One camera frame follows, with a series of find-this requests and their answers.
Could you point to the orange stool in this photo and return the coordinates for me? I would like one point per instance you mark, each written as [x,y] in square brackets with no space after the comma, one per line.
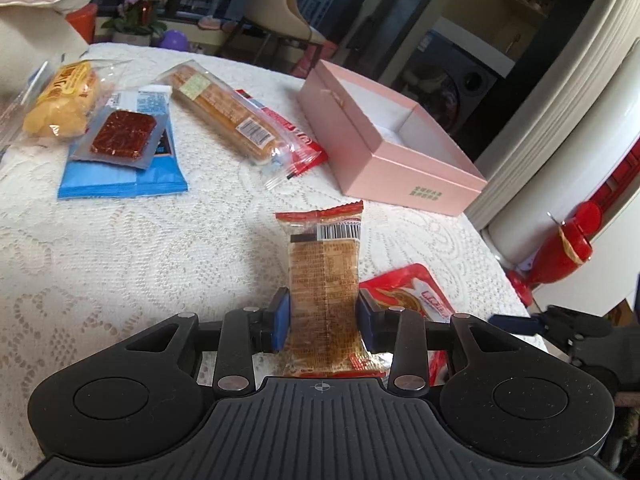
[82,22]

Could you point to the dark washing machine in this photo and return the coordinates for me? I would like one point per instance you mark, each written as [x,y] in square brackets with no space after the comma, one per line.
[470,85]

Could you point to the pink cardboard box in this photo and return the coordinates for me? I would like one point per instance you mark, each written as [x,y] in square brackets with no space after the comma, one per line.
[400,175]

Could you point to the beige chair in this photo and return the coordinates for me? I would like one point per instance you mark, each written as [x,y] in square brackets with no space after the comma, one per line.
[275,0]

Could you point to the clear packet of red-brown jerky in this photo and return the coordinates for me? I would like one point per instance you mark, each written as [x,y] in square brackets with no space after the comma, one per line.
[122,132]

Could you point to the red gourd ornament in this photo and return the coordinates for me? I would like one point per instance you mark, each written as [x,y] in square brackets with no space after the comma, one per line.
[560,250]

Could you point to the brown cake packet red ends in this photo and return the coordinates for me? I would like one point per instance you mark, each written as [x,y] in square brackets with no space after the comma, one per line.
[325,280]

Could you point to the red stool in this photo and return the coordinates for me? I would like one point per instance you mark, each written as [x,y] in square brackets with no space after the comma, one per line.
[307,62]

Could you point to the red and white snack packet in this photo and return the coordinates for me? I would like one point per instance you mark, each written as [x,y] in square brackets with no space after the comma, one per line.
[305,147]

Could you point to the dark framed door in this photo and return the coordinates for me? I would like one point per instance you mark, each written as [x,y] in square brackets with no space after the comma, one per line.
[400,25]

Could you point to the white cabinet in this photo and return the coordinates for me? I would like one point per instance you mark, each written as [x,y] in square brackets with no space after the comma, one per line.
[575,110]

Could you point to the purple ball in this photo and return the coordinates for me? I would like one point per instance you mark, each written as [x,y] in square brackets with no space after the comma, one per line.
[175,40]

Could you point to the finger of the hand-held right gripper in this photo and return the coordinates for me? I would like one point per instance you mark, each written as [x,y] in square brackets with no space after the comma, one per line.
[515,324]

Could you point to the cream cushion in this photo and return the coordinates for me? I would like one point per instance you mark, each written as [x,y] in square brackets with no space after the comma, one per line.
[30,35]

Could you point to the purple orchid plant in pot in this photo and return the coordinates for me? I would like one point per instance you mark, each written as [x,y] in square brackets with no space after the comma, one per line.
[137,5]

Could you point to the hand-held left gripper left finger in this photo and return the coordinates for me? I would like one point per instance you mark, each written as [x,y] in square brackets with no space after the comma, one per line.
[280,320]

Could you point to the flat red snack packet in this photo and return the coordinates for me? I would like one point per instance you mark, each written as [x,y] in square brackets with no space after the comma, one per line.
[405,285]

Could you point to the blue and white snack packet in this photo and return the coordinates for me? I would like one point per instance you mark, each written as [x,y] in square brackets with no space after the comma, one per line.
[125,182]

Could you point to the long clear biscuit packet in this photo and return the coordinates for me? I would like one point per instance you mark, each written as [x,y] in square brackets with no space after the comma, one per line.
[225,110]

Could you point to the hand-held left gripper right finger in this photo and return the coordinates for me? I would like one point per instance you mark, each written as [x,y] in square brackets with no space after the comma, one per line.
[367,327]

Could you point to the clear packet of yellow snacks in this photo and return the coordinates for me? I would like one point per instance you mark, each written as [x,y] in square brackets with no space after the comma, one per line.
[60,105]

